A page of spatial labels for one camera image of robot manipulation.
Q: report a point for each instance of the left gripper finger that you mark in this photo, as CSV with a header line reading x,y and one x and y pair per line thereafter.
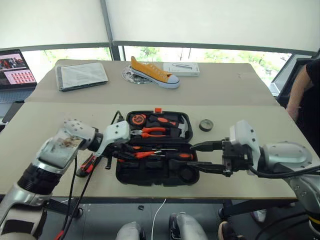
x,y
127,156
131,150

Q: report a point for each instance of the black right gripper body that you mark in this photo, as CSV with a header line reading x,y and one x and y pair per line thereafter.
x,y
236,157

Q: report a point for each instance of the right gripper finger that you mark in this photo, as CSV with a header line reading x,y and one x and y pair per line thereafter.
x,y
208,146
210,167

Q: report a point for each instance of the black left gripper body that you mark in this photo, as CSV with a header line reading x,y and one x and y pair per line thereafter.
x,y
118,148

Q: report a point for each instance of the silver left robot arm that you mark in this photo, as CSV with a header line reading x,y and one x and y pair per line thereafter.
x,y
57,150

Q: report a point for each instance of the person's bare forearm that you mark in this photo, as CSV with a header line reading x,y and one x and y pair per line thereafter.
x,y
298,87

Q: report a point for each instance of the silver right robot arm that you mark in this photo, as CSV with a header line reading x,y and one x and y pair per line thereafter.
x,y
287,156

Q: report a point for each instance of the black plastic tool case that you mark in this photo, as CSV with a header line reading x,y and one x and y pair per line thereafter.
x,y
160,172

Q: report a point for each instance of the person's bare hand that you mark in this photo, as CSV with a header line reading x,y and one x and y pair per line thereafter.
x,y
292,111

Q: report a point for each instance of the black tape roll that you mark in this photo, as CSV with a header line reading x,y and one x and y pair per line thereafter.
x,y
203,127

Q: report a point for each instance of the large orange black screwdriver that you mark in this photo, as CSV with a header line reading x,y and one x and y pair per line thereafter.
x,y
181,156

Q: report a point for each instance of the orange black tape measure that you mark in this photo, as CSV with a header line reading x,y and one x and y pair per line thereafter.
x,y
137,119

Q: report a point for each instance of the orange black utility knife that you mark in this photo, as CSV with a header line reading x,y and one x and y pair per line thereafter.
x,y
86,167

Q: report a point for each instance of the small black floor object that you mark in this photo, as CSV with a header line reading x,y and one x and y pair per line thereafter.
x,y
141,207

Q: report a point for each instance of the silver rounded shell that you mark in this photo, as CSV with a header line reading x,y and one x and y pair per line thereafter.
x,y
130,231
187,226

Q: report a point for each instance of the brown shoe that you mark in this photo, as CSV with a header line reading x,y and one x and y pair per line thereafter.
x,y
226,231

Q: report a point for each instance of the silver round disc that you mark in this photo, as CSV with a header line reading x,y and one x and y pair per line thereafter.
x,y
130,75

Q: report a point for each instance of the yellow canvas sneaker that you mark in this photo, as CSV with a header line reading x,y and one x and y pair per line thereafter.
x,y
155,73

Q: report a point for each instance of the grey book in plastic sleeve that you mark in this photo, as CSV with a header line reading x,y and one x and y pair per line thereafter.
x,y
81,76

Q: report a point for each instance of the flat white box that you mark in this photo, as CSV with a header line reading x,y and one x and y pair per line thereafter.
x,y
182,70

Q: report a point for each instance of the person's black clothed body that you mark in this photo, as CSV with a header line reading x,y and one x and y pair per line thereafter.
x,y
311,107

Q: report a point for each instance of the white roller blind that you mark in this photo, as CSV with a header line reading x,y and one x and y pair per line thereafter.
x,y
50,20
212,22

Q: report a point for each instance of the open laptop computer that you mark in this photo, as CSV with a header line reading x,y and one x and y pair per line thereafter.
x,y
15,72

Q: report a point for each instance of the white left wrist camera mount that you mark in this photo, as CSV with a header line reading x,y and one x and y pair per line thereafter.
x,y
117,132

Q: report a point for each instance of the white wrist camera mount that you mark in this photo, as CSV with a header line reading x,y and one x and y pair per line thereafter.
x,y
243,136
117,132

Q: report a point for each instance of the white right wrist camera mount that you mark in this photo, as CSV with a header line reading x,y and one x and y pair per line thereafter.
x,y
243,136

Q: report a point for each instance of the black table frame bar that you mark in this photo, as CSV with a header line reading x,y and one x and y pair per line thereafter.
x,y
250,207
62,207

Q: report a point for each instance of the dark window frame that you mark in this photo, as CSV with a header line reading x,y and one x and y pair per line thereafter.
x,y
115,51

